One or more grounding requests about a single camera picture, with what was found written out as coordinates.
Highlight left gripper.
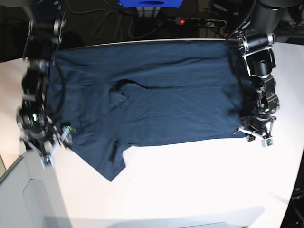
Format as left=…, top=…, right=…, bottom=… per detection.
left=233, top=115, right=276, bottom=147

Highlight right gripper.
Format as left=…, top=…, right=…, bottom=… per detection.
left=20, top=124, right=76, bottom=169

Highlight dark blue T-shirt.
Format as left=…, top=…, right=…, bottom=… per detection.
left=47, top=41, right=253, bottom=181

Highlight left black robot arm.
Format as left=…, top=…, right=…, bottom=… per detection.
left=226, top=0, right=293, bottom=147

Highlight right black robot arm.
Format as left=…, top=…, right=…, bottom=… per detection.
left=16, top=0, right=74, bottom=168

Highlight black power strip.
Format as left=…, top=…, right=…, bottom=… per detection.
left=174, top=17, right=227, bottom=28

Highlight blue box on stand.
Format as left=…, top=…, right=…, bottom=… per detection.
left=118, top=0, right=183, bottom=8

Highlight grey cable loops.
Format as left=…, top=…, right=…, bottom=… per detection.
left=92, top=7, right=167, bottom=40

